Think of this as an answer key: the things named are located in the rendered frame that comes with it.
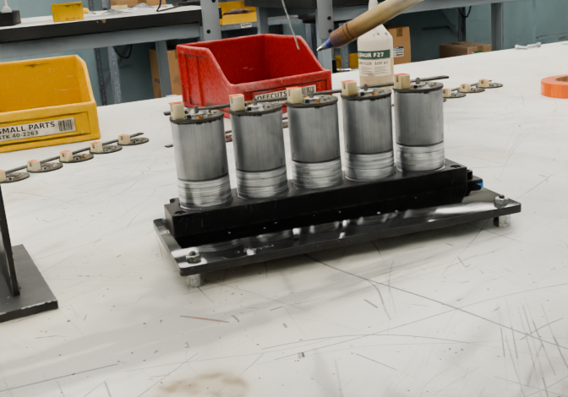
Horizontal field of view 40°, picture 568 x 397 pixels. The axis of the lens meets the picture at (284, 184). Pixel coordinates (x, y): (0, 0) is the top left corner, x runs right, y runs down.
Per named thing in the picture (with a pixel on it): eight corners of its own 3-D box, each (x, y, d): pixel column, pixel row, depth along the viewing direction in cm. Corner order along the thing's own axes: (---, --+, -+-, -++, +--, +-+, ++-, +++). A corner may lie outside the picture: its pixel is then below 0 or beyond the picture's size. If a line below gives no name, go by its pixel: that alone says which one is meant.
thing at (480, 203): (445, 189, 43) (445, 169, 43) (523, 226, 36) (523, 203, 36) (155, 241, 39) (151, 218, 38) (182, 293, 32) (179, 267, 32)
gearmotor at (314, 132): (351, 202, 38) (345, 97, 37) (303, 210, 37) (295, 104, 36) (332, 190, 40) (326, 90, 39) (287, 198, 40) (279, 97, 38)
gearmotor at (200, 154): (239, 222, 37) (228, 113, 35) (188, 231, 36) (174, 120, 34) (226, 208, 39) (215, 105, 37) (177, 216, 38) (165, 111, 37)
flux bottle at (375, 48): (352, 91, 77) (346, -14, 75) (376, 85, 79) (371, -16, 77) (378, 93, 75) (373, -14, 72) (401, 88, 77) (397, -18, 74)
